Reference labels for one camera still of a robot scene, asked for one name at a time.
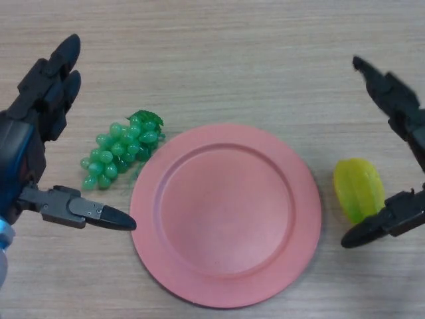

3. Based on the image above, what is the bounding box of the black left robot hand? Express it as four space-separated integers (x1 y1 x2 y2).
0 33 137 232

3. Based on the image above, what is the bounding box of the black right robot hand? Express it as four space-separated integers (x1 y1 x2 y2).
341 55 425 249

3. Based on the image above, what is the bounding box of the yellow starfruit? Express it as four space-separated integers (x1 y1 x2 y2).
333 158 386 225

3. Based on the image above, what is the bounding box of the pink round plate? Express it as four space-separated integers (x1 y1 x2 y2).
129 124 323 302

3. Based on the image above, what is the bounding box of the green grape bunch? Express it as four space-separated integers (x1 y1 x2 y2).
79 109 166 191

